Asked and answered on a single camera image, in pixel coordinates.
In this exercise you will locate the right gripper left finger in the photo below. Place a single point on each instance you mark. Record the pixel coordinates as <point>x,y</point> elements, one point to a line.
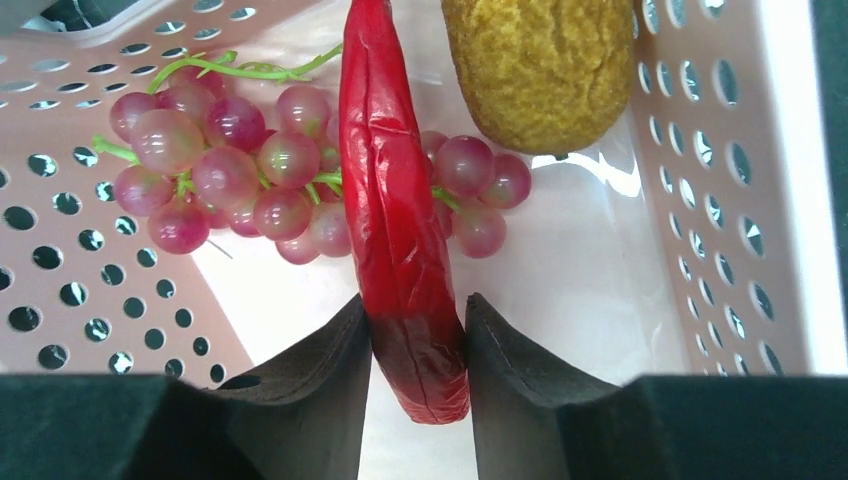
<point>299,415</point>

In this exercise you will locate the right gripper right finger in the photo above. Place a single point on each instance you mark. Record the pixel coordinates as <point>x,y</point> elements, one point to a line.
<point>536,416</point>

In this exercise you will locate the red toy chili pepper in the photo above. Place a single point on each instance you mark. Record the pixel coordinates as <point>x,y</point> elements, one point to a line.
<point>399,250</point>

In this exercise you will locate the pink plastic basket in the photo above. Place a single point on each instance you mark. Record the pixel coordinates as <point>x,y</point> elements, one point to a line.
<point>705,234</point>

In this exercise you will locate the red toy grapes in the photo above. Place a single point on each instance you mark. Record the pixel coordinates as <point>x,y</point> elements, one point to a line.
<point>214,143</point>

